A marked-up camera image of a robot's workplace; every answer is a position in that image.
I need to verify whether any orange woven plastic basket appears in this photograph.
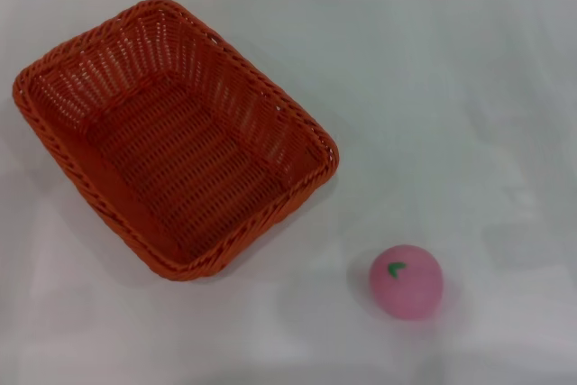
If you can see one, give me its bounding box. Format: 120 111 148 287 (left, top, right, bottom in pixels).
12 0 340 283

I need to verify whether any pink toy peach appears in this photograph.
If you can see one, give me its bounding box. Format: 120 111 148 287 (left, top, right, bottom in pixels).
369 243 445 322

